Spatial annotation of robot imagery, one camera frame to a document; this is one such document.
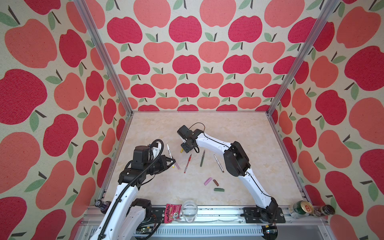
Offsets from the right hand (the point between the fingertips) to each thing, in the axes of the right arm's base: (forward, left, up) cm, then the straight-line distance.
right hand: (190, 145), depth 100 cm
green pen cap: (-27, -20, -1) cm, 33 cm away
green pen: (-9, -9, -2) cm, 13 cm away
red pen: (-10, 0, -2) cm, 10 cm away
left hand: (-22, +4, +17) cm, 28 cm away
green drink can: (-34, -56, +8) cm, 66 cm away
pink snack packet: (-41, +4, 0) cm, 41 cm away
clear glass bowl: (-39, -5, -1) cm, 39 cm away
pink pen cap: (-23, -13, -2) cm, 26 cm away
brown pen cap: (-23, -18, -2) cm, 29 cm away
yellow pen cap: (-6, +5, +1) cm, 7 cm away
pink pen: (-15, +6, -1) cm, 17 cm away
